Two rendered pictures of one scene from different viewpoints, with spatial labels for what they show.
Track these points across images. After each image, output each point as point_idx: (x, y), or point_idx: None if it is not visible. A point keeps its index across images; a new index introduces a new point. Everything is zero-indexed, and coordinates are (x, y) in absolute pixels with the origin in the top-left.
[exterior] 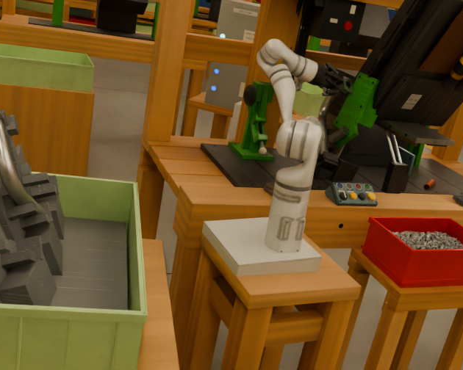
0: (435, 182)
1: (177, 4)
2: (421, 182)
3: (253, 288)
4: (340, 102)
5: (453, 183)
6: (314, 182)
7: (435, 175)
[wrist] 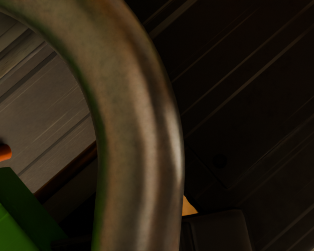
0: (29, 140)
1: None
2: (0, 132)
3: None
4: (236, 36)
5: (54, 151)
6: None
7: (81, 118)
